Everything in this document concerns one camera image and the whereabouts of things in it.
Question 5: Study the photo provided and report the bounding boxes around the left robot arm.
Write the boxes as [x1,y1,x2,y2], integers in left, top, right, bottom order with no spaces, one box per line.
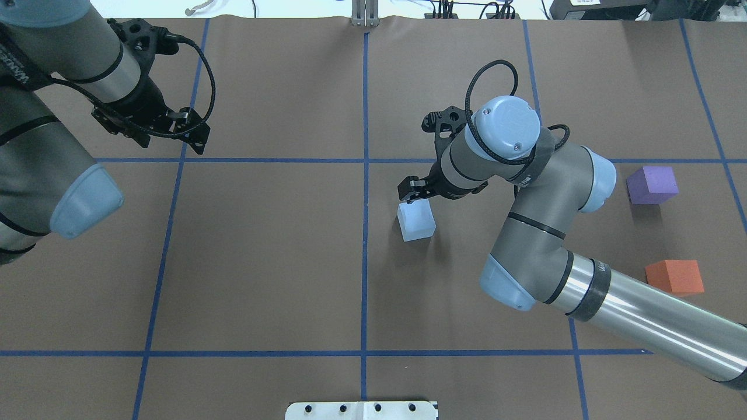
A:
[1,1,217,265]

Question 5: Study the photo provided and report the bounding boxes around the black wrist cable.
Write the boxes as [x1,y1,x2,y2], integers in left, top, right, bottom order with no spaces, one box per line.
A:
[47,32,217,139]
[464,59,571,167]

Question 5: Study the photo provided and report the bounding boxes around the aluminium frame post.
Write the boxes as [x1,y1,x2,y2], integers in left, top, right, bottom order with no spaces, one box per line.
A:
[350,0,381,27]

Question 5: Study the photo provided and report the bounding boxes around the orange foam block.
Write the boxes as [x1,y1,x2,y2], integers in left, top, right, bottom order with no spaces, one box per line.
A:
[644,260,705,297]

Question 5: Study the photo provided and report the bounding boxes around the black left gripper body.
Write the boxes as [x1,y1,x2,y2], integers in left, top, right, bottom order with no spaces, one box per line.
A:
[93,76,171,135]

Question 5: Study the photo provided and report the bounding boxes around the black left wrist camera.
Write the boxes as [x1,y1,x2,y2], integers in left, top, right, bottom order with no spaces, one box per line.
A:
[106,19,179,57]

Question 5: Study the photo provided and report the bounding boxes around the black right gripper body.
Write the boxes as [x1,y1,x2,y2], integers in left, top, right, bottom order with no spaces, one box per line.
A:
[426,159,488,200]

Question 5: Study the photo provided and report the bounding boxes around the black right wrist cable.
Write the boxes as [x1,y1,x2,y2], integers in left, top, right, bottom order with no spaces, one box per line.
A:
[464,59,571,167]

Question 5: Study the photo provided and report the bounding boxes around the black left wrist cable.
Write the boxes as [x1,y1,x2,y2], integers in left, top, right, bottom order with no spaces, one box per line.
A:
[47,32,217,139]

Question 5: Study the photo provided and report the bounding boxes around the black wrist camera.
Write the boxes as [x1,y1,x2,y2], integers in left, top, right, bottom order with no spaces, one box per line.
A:
[106,19,179,57]
[421,106,467,139]

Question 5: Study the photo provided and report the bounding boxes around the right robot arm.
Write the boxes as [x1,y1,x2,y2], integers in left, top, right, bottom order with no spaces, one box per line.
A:
[398,96,746,393]

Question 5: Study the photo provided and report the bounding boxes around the purple foam block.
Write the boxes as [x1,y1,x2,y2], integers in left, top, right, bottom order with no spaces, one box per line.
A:
[626,166,680,205]

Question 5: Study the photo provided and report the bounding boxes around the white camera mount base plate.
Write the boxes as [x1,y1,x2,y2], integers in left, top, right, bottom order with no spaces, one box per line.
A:
[284,400,439,419]

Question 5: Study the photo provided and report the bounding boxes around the light blue foam block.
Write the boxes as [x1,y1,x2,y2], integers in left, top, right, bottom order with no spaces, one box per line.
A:
[397,199,437,242]

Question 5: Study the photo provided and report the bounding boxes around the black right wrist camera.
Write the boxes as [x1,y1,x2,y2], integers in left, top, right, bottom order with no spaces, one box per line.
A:
[421,106,467,139]

